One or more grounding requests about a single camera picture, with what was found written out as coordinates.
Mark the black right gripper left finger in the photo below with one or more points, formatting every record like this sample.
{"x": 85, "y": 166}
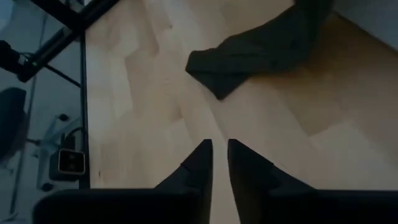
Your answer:
{"x": 174, "y": 202}

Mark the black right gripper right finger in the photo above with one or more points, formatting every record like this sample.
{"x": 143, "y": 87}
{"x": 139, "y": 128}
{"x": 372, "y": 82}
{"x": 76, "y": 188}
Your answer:
{"x": 280, "y": 205}

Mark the olive green garment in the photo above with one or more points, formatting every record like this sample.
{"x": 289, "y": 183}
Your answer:
{"x": 258, "y": 53}

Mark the black office chair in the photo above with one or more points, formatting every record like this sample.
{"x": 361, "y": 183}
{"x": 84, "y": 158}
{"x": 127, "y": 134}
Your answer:
{"x": 11, "y": 121}

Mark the black table-level camera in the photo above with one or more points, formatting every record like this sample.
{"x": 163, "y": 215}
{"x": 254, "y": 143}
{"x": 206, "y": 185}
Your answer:
{"x": 71, "y": 161}

